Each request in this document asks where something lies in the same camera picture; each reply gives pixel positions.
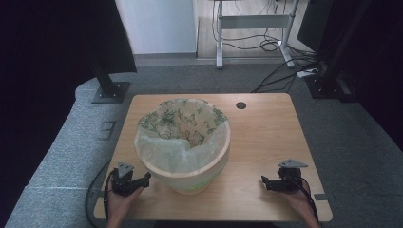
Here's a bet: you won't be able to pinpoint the white metal desk frame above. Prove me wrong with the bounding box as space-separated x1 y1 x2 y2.
208 0 300 70

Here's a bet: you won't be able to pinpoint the black metal stand with wide base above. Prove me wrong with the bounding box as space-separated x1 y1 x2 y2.
304 0 372 104

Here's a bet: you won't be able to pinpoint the black floor cables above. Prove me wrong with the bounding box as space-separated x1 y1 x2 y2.
211 0 321 94

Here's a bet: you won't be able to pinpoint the wooden-rimmed butterfly print trash bin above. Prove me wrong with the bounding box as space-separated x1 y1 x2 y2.
133 98 232 196

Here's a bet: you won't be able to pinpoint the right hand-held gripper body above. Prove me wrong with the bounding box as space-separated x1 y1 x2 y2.
268 159 309 195

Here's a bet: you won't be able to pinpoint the translucent plastic trash bag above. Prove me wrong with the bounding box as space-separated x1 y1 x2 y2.
134 119 231 175

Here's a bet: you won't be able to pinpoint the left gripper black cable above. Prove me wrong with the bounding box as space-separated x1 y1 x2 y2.
84 160 119 228

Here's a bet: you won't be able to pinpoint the white power strip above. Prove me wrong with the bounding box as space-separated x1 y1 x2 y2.
297 67 319 79

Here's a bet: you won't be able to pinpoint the person's left hand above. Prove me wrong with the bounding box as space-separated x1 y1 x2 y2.
106 184 145 220

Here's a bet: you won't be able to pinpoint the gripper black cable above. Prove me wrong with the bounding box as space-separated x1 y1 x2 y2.
84 160 119 228
289 175 319 224

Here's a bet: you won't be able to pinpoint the black metal stand with base plate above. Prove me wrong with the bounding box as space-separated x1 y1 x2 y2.
89 53 131 105

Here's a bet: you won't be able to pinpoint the person's right hand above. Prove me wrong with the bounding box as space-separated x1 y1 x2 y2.
278 178 315 219

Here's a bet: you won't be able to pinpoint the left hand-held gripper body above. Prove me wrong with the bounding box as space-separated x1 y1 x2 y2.
110 161 144 197

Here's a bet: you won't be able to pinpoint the dark hanging panel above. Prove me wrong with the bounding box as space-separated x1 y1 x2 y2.
0 0 138 86

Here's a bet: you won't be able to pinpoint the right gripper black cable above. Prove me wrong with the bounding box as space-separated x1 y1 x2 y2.
289 175 319 224

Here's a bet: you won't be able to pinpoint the grey floor tape marks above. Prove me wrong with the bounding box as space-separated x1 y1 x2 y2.
98 120 117 142

